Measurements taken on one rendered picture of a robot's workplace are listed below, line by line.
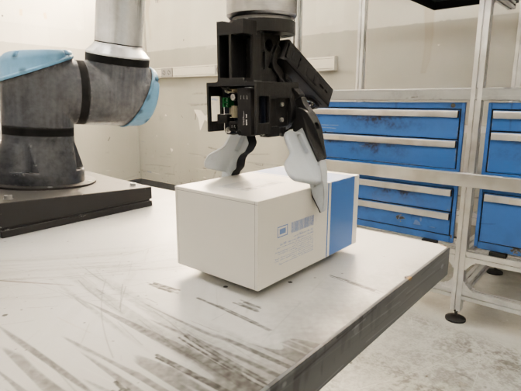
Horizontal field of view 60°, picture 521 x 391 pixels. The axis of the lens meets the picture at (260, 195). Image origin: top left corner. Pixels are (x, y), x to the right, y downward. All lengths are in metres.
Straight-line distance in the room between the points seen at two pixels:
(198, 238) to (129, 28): 0.50
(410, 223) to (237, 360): 1.71
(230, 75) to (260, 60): 0.03
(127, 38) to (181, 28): 3.29
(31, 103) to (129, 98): 0.16
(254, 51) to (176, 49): 3.73
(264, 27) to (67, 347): 0.34
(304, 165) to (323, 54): 2.72
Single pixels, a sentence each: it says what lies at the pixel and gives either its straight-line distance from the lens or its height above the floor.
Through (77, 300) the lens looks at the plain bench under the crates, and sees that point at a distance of 0.49.
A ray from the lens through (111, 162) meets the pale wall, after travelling 4.53.
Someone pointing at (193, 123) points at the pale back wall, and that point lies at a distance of 4.03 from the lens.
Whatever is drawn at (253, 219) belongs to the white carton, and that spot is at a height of 0.78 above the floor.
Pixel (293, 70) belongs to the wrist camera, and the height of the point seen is 0.93.
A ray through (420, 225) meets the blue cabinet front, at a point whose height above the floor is 0.37.
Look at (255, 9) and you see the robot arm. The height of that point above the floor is 0.98.
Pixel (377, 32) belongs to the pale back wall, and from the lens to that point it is 3.01.
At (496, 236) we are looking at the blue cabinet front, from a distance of 1.93.
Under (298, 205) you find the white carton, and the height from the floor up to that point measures 0.79.
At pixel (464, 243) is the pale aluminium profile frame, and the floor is 0.33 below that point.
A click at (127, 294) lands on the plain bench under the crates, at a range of 0.49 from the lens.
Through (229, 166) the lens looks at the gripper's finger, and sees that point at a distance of 0.56.
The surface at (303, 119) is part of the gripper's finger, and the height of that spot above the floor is 0.87.
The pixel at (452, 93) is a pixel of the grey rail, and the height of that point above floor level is 0.91.
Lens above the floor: 0.90
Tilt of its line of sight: 12 degrees down
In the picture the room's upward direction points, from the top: straight up
